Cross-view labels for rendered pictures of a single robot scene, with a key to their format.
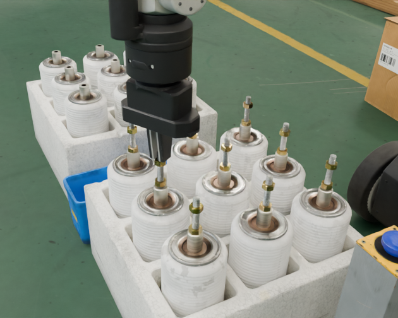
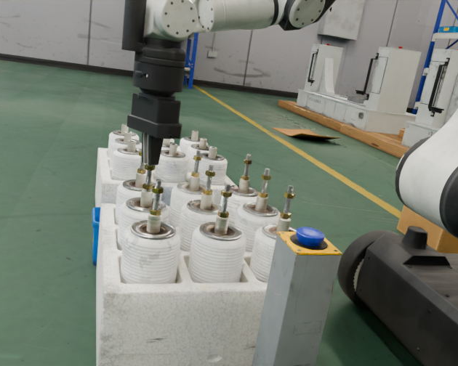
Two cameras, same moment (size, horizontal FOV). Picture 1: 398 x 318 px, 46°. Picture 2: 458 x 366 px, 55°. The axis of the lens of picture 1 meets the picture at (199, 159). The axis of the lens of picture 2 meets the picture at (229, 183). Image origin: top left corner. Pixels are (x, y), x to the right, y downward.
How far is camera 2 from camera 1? 0.33 m
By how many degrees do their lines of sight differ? 19
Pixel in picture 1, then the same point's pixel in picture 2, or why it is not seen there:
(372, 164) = (360, 243)
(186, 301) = (134, 272)
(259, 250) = (207, 246)
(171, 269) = (126, 238)
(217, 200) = (193, 215)
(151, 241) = not seen: hidden behind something
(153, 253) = not seen: hidden behind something
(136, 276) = (105, 255)
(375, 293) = (283, 277)
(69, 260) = (75, 272)
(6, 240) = (33, 249)
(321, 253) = not seen: hidden behind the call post
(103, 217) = (103, 221)
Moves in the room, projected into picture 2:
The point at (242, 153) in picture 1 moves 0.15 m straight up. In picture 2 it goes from (235, 200) to (246, 133)
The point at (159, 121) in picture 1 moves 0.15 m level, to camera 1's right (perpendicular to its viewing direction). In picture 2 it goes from (148, 123) to (231, 139)
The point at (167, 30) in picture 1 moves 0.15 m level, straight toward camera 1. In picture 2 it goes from (161, 49) to (127, 45)
